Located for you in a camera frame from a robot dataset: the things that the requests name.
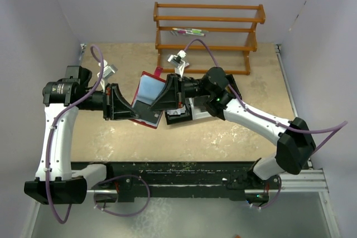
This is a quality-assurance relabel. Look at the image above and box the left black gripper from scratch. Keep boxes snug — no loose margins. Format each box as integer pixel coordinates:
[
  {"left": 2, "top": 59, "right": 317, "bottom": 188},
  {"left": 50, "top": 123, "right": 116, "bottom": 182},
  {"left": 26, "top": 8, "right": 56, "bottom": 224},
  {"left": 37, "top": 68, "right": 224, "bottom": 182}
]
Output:
[{"left": 80, "top": 82, "right": 140, "bottom": 120}]

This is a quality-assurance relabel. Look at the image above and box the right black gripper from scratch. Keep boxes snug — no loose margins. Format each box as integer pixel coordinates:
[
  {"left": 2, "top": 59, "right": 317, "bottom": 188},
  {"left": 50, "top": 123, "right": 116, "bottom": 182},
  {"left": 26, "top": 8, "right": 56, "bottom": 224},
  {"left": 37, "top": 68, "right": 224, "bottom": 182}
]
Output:
[{"left": 150, "top": 74, "right": 213, "bottom": 112}]

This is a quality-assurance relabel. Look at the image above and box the red leather card holder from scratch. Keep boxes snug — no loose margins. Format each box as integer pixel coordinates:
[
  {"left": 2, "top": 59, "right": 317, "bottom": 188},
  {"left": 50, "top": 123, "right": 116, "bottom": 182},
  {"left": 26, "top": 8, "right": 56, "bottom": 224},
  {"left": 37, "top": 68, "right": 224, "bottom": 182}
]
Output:
[{"left": 129, "top": 66, "right": 167, "bottom": 129}]

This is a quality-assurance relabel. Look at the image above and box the black and white organiser tray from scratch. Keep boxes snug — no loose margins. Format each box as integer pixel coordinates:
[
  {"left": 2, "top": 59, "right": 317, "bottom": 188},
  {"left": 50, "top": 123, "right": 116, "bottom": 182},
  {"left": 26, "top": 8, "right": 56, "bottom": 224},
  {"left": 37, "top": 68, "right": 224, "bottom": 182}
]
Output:
[{"left": 165, "top": 70, "right": 241, "bottom": 125}]

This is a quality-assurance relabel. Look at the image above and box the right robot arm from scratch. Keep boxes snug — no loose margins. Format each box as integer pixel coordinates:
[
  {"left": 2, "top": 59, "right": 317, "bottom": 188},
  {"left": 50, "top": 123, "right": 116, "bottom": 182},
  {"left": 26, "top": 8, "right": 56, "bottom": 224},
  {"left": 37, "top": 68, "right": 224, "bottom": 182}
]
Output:
[{"left": 150, "top": 67, "right": 316, "bottom": 188}]

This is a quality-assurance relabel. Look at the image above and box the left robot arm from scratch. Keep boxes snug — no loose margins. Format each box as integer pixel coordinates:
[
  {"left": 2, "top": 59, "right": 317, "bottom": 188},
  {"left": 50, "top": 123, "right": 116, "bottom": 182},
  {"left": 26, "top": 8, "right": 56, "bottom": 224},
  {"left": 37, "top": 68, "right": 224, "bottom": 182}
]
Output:
[{"left": 24, "top": 66, "right": 139, "bottom": 205}]

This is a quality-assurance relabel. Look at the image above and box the wooden three-tier shelf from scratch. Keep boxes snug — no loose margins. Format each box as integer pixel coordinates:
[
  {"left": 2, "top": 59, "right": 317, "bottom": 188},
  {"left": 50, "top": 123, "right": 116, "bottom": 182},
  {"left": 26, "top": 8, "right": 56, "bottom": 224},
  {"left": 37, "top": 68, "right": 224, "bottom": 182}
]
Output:
[{"left": 153, "top": 2, "right": 266, "bottom": 75}]

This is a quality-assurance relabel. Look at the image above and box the bundle of coloured pens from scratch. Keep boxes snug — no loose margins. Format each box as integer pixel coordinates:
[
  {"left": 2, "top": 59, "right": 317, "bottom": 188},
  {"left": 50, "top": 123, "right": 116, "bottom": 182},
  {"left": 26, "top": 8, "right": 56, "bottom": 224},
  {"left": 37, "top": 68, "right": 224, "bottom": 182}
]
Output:
[{"left": 170, "top": 27, "right": 209, "bottom": 37}]

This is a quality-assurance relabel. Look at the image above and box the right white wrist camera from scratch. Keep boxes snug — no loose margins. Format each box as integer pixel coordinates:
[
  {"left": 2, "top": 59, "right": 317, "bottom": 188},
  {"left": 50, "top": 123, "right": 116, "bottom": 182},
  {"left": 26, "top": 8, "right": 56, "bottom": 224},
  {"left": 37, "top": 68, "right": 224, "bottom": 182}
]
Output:
[{"left": 167, "top": 50, "right": 190, "bottom": 77}]

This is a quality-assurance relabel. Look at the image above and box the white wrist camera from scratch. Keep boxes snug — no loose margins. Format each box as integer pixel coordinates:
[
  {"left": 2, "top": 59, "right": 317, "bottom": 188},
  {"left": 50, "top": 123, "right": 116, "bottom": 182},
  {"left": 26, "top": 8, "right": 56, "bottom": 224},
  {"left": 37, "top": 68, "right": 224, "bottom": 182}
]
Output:
[
  {"left": 167, "top": 50, "right": 190, "bottom": 77},
  {"left": 100, "top": 60, "right": 118, "bottom": 91}
]

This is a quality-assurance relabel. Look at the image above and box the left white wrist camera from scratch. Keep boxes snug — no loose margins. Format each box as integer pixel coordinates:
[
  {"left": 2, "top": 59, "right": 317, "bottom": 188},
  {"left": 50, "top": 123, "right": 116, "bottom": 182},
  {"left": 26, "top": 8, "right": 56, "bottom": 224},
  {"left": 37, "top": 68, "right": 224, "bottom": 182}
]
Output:
[{"left": 100, "top": 60, "right": 118, "bottom": 91}]

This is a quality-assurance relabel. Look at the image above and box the aluminium frame rail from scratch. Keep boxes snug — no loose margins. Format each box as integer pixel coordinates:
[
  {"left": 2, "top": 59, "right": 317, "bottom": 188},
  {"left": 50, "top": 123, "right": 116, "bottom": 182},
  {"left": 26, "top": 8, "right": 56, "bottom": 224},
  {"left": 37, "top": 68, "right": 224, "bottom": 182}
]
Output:
[{"left": 86, "top": 168, "right": 330, "bottom": 194}]

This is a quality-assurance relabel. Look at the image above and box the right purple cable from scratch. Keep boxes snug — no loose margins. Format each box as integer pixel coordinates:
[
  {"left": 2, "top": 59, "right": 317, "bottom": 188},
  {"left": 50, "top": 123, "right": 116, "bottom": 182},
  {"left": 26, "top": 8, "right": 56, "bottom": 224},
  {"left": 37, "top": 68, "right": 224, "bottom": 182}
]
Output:
[{"left": 184, "top": 39, "right": 349, "bottom": 211}]

